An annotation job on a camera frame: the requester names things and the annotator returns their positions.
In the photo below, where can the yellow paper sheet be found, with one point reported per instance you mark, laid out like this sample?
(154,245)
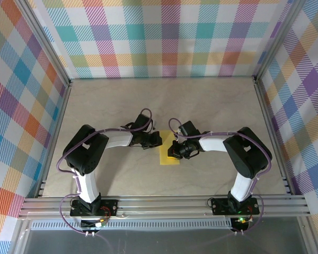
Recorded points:
(165,160)

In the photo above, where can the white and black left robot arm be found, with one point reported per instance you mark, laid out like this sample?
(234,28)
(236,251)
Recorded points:
(87,188)

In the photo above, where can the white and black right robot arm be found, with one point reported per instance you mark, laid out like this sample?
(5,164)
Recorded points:
(242,188)

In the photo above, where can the grey metal panel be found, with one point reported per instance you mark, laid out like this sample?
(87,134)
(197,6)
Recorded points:
(175,243)

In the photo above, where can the aluminium front rail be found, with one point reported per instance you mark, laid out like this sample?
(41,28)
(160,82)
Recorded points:
(161,206)

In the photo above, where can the aluminium rail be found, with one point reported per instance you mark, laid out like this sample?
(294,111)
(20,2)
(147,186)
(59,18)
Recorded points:
(161,206)
(57,132)
(265,111)
(161,78)

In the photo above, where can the aluminium back rail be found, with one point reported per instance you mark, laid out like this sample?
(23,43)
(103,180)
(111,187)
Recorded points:
(161,78)

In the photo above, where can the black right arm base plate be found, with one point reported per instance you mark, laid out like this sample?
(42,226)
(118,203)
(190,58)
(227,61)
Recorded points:
(220,206)

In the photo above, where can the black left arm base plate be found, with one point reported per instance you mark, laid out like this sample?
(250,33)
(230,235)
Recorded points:
(111,206)

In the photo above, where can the aluminium right side rail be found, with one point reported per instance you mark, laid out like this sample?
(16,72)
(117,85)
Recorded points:
(265,111)

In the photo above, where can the aluminium left side rail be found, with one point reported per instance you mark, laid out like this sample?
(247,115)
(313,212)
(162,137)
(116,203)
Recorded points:
(57,132)

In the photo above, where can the black right connector bracket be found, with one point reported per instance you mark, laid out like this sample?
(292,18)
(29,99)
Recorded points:
(241,225)

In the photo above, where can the black connector bracket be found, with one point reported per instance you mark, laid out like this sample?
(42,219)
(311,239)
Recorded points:
(90,224)
(241,225)

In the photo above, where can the black left connector bracket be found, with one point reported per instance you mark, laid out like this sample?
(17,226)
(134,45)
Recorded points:
(90,224)

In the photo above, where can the aluminium left corner post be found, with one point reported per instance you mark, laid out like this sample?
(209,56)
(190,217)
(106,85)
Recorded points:
(45,39)

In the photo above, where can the aluminium corner post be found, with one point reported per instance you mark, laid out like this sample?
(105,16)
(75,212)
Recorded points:
(45,39)
(277,39)

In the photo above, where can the aluminium right corner post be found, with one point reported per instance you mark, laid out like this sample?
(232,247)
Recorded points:
(277,39)

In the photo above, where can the aluminium lower frame bar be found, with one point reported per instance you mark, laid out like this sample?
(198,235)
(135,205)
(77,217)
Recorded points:
(19,238)
(307,238)

